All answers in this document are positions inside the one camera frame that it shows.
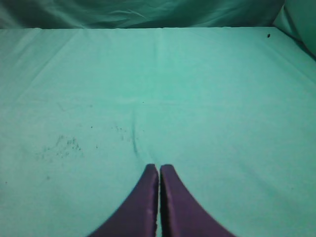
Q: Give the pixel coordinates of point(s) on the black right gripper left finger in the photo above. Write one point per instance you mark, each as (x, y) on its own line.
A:
(137, 215)

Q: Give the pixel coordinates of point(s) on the green backdrop curtain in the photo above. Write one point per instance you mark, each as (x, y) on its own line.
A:
(296, 18)

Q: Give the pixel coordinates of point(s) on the green table cloth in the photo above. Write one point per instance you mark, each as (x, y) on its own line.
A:
(82, 111)

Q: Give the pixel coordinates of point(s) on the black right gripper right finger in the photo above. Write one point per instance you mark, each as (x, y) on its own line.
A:
(180, 214)

